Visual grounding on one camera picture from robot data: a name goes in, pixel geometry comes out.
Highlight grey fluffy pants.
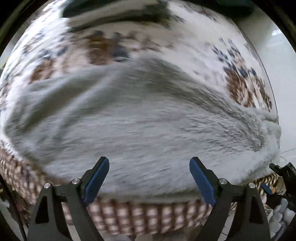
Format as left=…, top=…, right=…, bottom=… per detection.
left=1, top=57, right=281, bottom=202

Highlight floral bed cover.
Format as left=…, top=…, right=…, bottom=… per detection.
left=1, top=1, right=279, bottom=236

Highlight dark green blanket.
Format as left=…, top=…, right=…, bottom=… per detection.
left=216, top=0, right=255, bottom=19

